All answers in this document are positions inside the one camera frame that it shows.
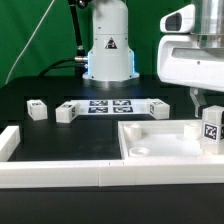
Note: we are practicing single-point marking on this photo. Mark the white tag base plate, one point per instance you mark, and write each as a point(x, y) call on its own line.
point(111, 107)

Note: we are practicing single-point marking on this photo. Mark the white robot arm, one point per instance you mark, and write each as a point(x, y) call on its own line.
point(111, 61)

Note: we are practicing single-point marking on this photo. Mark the white square tabletop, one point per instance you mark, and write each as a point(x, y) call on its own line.
point(164, 142)

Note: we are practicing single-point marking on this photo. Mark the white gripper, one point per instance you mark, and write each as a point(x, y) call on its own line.
point(191, 52)

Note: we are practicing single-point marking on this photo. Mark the white U-shaped fence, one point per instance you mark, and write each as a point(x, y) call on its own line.
point(94, 172)

